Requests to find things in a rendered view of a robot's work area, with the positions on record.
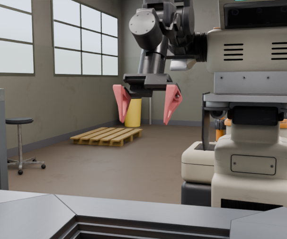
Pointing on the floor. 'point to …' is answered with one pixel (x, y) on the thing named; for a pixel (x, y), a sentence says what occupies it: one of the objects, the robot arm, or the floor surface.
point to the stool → (21, 144)
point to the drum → (133, 113)
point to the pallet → (107, 136)
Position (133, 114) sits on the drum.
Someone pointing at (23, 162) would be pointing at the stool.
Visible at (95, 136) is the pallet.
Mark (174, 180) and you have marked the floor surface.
